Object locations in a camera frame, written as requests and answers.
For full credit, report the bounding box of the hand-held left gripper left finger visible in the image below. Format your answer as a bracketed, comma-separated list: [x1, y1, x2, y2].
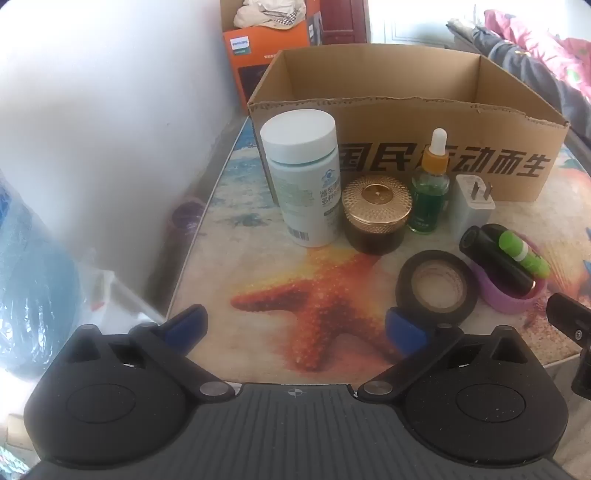
[65, 305, 234, 402]

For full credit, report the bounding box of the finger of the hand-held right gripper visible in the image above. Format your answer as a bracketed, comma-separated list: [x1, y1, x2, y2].
[546, 292, 591, 344]
[571, 346, 591, 398]

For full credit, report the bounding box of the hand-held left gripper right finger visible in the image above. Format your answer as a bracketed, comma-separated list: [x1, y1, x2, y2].
[358, 307, 532, 401]

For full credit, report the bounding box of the black tape roll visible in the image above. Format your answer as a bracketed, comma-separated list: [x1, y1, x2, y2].
[396, 250, 479, 324]

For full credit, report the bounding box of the purple bowl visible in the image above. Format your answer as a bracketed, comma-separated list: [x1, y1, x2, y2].
[475, 233, 548, 315]

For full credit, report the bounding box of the green glue stick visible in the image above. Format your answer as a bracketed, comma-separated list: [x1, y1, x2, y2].
[498, 231, 551, 279]

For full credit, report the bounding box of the slim black tube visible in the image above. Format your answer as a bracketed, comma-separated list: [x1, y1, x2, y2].
[459, 225, 536, 296]

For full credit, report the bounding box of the short black cylinder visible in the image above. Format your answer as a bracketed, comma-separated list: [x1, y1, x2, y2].
[480, 223, 520, 259]

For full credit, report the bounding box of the dark jar with gold lid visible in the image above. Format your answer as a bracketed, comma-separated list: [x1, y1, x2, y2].
[342, 175, 413, 256]

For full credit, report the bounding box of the green dropper bottle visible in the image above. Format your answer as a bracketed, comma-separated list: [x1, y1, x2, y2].
[407, 129, 451, 234]

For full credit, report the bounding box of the white plug charger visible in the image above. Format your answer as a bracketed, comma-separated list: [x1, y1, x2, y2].
[445, 174, 496, 241]

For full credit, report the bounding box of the white pill bottle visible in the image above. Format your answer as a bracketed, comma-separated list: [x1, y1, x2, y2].
[260, 111, 342, 248]

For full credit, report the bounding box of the brown cardboard box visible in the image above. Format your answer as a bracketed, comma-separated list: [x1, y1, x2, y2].
[247, 44, 571, 206]

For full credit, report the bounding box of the dark purple cup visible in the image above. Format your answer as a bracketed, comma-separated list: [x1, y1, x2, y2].
[171, 198, 208, 236]

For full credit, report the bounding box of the blue plastic bag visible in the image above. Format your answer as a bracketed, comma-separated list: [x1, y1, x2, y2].
[0, 171, 81, 370]

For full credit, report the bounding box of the grey blanket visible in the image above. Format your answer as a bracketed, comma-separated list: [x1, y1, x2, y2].
[445, 18, 591, 139]

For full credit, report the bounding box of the orange appliance box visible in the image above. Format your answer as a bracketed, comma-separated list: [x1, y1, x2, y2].
[221, 0, 321, 116]

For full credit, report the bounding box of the pink printed blanket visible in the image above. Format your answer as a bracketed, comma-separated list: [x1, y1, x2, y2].
[482, 9, 591, 100]

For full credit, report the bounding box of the white cloth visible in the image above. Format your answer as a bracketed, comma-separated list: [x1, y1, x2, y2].
[233, 0, 308, 31]

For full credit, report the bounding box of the dark red door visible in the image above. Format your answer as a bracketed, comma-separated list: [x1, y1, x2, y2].
[318, 0, 370, 45]

